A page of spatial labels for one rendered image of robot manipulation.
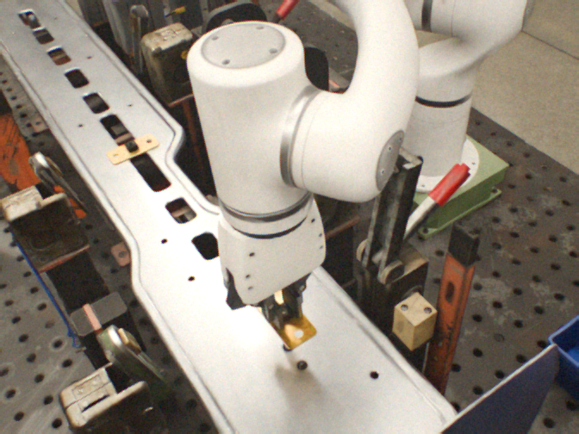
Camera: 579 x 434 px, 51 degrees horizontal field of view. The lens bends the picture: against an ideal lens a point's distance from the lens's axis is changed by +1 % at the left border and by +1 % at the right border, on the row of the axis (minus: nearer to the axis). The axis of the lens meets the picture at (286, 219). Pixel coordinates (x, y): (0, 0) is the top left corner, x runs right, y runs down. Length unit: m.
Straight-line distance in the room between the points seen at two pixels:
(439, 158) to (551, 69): 1.92
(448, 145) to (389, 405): 0.62
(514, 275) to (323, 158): 0.84
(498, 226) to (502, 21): 0.46
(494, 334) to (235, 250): 0.68
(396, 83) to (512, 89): 2.49
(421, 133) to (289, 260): 0.64
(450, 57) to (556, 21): 2.40
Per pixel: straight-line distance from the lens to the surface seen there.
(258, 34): 0.45
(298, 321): 0.67
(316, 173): 0.43
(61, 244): 0.99
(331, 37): 1.85
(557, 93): 2.94
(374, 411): 0.70
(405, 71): 0.44
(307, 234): 0.56
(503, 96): 2.86
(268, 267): 0.56
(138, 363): 0.68
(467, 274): 0.63
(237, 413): 0.71
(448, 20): 1.02
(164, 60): 1.14
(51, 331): 1.23
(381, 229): 0.71
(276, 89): 0.42
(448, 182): 0.73
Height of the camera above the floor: 1.63
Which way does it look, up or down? 47 degrees down
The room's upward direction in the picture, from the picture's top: 6 degrees counter-clockwise
